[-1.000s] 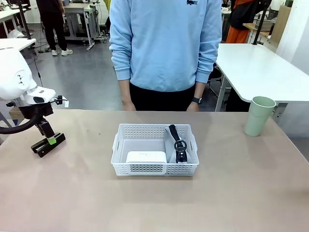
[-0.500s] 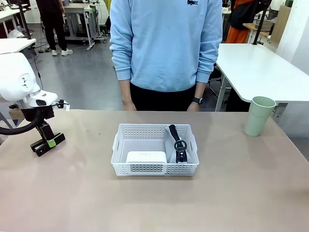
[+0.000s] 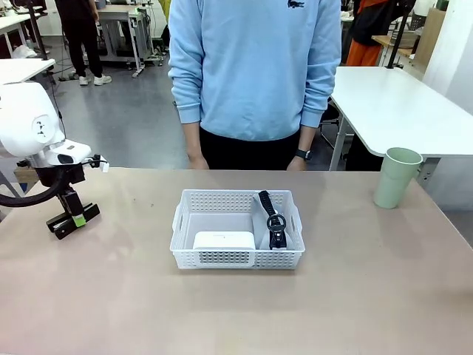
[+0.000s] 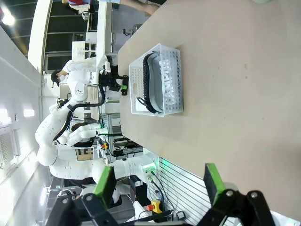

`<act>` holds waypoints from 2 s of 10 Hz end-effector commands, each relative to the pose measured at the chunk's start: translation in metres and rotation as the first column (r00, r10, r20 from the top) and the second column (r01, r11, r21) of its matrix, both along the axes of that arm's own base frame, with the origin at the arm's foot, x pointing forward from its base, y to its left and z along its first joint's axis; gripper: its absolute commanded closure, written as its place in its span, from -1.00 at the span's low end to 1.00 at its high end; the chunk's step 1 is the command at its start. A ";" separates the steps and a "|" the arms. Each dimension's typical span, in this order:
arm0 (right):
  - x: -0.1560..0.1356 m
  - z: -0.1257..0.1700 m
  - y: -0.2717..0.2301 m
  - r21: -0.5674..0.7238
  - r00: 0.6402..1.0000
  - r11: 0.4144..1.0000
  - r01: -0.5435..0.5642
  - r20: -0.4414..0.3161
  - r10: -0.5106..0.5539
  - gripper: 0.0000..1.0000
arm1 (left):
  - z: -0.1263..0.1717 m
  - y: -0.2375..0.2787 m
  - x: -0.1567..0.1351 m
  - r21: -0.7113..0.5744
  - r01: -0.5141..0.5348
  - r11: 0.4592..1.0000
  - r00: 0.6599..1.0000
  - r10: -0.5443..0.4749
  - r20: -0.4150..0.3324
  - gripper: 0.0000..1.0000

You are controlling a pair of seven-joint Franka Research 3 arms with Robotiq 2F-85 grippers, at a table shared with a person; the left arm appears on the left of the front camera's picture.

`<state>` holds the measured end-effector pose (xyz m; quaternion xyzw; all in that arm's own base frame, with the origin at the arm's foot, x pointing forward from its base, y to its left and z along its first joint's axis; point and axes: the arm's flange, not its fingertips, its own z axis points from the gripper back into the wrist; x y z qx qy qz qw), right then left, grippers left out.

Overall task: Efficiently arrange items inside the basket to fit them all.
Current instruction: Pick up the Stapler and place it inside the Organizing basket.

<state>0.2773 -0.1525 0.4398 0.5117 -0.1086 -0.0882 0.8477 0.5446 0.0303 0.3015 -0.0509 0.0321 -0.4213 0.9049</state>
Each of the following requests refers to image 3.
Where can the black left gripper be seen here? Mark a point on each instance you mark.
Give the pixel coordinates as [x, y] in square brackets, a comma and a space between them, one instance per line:
[61, 175]

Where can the black bar tool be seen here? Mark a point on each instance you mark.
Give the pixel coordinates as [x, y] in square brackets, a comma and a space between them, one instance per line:
[64, 229]

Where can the white rectangular box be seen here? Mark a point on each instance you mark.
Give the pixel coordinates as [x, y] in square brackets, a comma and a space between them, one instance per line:
[223, 240]

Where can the pale green plastic cup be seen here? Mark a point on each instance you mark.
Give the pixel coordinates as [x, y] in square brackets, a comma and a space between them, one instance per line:
[393, 181]

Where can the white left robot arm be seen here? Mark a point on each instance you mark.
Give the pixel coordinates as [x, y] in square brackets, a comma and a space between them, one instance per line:
[22, 122]

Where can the person's left forearm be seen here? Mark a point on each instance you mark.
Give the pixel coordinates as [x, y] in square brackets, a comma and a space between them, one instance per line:
[314, 107]

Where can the person's right forearm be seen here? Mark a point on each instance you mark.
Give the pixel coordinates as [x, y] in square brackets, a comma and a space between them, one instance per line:
[188, 107]

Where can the white perforated plastic basket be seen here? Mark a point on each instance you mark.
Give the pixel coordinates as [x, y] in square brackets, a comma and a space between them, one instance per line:
[236, 259]

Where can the person's right hand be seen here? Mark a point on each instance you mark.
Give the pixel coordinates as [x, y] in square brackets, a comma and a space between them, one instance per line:
[197, 161]

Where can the person's left hand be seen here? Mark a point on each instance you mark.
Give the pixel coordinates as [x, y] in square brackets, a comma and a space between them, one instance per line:
[297, 165]

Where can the white table with rounded corner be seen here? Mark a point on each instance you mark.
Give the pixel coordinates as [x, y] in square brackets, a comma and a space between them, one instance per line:
[20, 70]

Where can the white plastic bag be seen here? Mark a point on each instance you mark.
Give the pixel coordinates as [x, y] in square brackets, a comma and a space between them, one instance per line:
[24, 51]

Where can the background person in black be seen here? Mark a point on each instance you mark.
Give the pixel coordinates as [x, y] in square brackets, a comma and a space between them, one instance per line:
[79, 33]

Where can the black pole stand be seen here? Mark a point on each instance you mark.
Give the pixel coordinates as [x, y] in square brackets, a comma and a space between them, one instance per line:
[398, 37]
[38, 33]

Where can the black trousers of person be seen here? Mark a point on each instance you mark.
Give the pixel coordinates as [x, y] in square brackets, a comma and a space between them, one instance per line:
[251, 153]

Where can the small white background desk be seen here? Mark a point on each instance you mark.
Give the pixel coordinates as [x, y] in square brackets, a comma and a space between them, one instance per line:
[11, 23]

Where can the grey background workbench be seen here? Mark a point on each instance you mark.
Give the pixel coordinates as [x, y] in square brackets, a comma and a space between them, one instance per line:
[123, 18]

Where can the light blue sweater torso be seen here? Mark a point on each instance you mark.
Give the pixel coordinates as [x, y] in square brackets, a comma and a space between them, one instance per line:
[255, 66]

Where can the black wristwatch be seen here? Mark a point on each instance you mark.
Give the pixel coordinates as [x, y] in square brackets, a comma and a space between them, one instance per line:
[305, 154]

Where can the large white side table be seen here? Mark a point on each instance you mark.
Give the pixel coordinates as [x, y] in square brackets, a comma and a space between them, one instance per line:
[391, 107]

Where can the background person in orange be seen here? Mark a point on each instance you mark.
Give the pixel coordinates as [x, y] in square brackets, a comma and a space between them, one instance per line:
[369, 33]

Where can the wooden background table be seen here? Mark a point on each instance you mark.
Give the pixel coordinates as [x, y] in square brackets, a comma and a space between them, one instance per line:
[388, 40]

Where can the tall cardboard sheet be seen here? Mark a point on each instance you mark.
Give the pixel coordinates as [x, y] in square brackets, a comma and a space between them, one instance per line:
[430, 40]

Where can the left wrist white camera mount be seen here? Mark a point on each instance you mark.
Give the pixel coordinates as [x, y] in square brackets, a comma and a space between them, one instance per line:
[104, 166]

